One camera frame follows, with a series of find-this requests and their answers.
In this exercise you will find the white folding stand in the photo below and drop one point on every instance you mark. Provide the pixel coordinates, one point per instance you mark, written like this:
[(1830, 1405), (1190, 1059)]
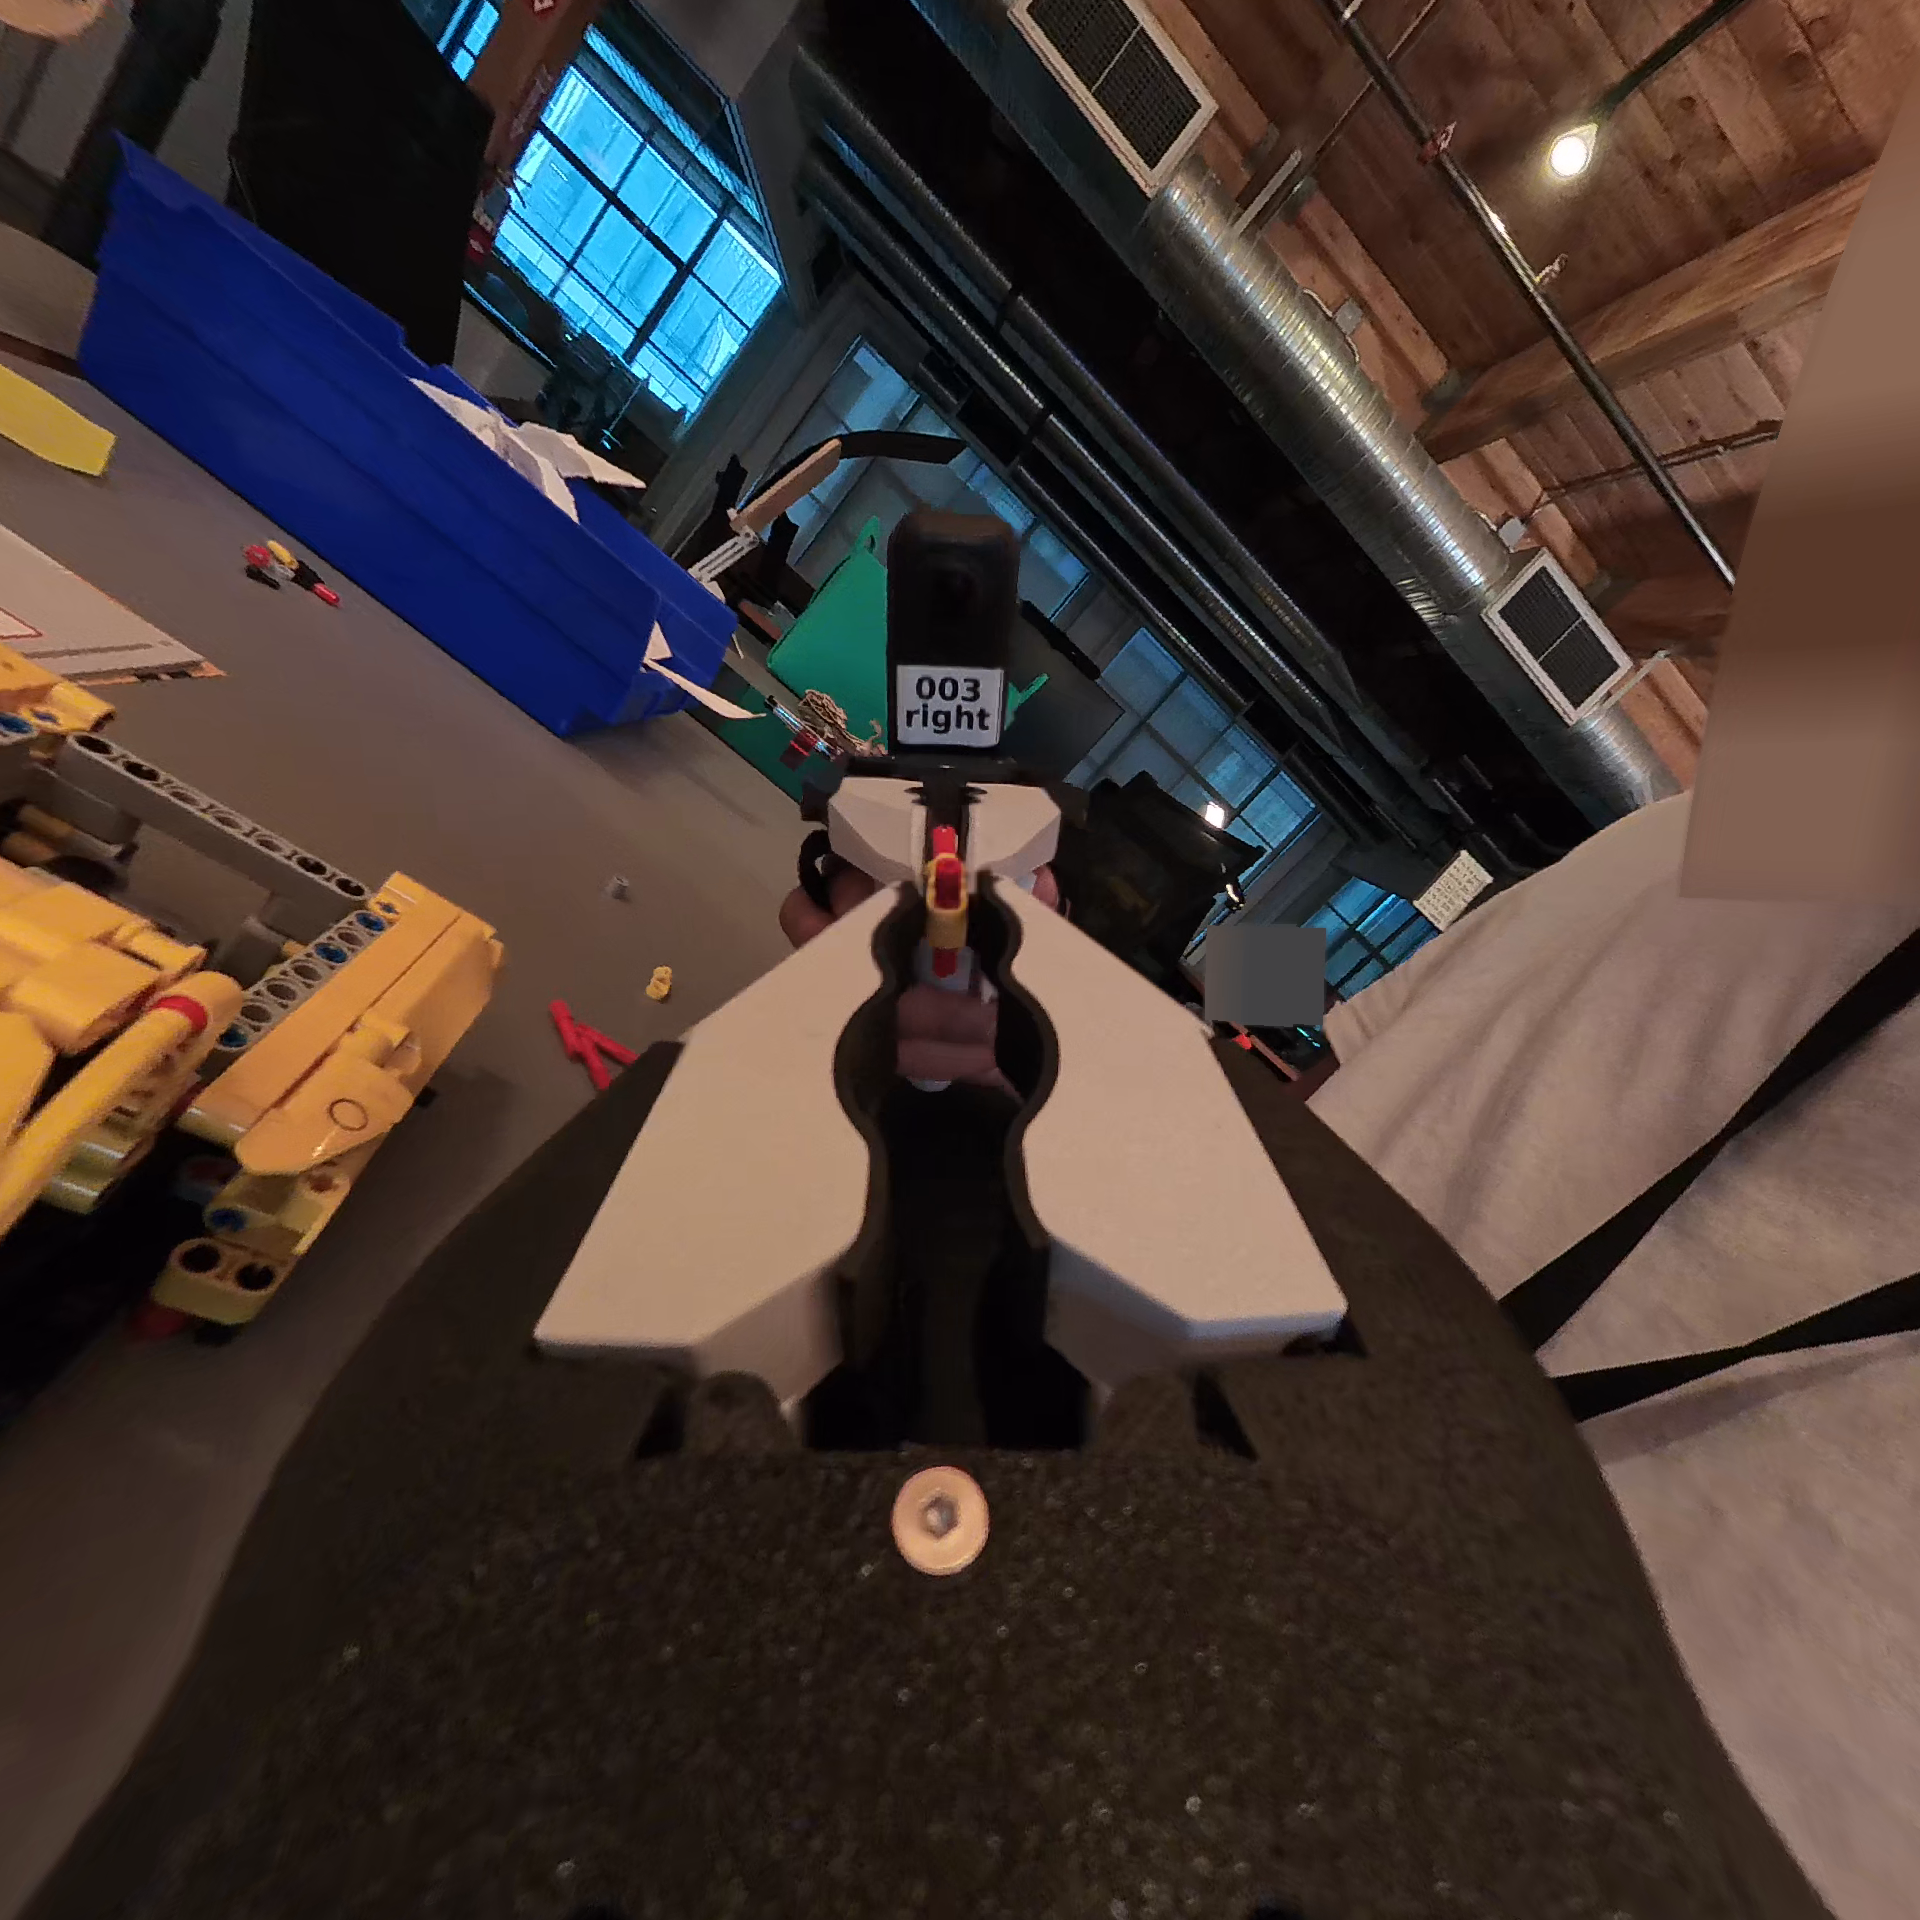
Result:
[(809, 481)]

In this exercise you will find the open instruction booklet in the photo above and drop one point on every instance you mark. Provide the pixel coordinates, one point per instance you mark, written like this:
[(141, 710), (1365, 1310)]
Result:
[(77, 615)]

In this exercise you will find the black monitor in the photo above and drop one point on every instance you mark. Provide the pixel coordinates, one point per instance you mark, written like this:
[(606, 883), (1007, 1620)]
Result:
[(359, 166)]

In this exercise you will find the green plastic bin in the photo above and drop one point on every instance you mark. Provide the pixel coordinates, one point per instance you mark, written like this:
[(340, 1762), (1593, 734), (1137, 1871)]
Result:
[(833, 646)]

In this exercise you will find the crumpled white paper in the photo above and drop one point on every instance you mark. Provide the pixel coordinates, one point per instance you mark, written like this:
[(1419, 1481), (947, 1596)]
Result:
[(525, 442)]

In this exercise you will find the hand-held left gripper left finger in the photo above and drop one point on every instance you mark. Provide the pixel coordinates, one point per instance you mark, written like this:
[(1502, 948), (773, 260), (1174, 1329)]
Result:
[(705, 1201)]

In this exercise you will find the black office chair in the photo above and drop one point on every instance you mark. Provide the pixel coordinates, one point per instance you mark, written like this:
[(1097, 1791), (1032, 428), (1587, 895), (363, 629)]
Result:
[(1177, 885)]

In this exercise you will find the person's right hand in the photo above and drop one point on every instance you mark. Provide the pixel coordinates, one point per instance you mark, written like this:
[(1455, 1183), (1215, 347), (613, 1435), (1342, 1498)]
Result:
[(960, 1044)]

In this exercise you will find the paned window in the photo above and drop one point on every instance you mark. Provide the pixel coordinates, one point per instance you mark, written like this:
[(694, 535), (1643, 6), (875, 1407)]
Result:
[(645, 242)]

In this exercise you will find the hanging paper sign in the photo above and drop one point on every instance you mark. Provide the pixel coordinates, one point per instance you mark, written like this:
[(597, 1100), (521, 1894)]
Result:
[(1452, 890)]

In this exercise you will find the tan and red small parts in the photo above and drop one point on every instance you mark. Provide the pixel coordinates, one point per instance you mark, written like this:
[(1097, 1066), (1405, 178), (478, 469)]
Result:
[(833, 727)]

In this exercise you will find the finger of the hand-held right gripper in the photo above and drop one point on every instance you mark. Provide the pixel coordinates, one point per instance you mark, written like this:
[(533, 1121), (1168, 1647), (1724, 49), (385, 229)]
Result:
[(878, 834), (1020, 834)]

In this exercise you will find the yellow paper note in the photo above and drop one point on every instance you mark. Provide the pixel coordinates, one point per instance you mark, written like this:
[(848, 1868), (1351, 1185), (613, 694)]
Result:
[(54, 428)]

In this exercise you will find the white vent grille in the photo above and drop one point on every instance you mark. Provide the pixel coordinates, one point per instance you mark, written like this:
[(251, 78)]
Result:
[(1559, 639), (1118, 84)]

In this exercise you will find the ceiling lamp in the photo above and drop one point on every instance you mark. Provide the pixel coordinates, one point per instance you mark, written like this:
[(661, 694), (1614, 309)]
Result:
[(1569, 151)]

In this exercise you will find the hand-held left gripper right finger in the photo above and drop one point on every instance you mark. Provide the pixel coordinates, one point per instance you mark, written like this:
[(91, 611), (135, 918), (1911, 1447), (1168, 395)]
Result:
[(1185, 1201)]

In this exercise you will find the black ceiling pipes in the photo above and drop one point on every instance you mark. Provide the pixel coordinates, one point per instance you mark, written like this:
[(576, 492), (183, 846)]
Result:
[(1051, 422)]

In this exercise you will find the silver ventilation duct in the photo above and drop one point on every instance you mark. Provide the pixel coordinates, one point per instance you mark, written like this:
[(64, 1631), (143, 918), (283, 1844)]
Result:
[(1349, 422)]

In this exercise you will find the blue plastic bin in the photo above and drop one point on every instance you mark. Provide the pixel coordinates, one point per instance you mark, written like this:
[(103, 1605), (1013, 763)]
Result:
[(376, 452)]

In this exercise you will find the yellow brick toy car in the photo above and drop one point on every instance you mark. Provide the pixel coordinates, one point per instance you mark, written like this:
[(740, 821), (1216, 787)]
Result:
[(225, 975)]

